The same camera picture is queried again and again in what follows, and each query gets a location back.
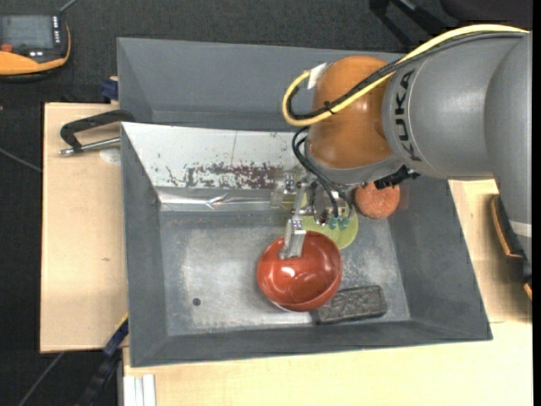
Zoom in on grey metal bin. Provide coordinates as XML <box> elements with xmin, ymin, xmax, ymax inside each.
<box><xmin>116</xmin><ymin>36</ymin><xmax>494</xmax><ymax>368</ymax></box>

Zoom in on red bowl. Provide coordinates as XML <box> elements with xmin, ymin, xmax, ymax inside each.
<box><xmin>255</xmin><ymin>229</ymin><xmax>344</xmax><ymax>313</ymax></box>

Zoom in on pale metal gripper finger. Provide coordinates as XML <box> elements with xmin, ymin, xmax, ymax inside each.
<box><xmin>281</xmin><ymin>217</ymin><xmax>307</xmax><ymax>260</ymax></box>
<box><xmin>269</xmin><ymin>173</ymin><xmax>298</xmax><ymax>209</ymax></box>

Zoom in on yellow-green round plate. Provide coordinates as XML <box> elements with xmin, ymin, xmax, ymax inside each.
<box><xmin>295</xmin><ymin>207</ymin><xmax>360</xmax><ymax>251</ymax></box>

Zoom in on orange sponge ball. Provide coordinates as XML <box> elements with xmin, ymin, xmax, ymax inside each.
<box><xmin>353</xmin><ymin>181</ymin><xmax>402</xmax><ymax>220</ymax></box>

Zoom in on black cylinder on white bracket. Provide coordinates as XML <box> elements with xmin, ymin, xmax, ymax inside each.
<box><xmin>373</xmin><ymin>166</ymin><xmax>421</xmax><ymax>190</ymax></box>

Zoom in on pale wood board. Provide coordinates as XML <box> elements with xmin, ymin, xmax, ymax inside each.
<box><xmin>39</xmin><ymin>101</ymin><xmax>130</xmax><ymax>354</ymax></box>

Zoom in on dark speckled flat block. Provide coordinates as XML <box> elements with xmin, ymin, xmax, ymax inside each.
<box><xmin>313</xmin><ymin>285</ymin><xmax>389</xmax><ymax>326</ymax></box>

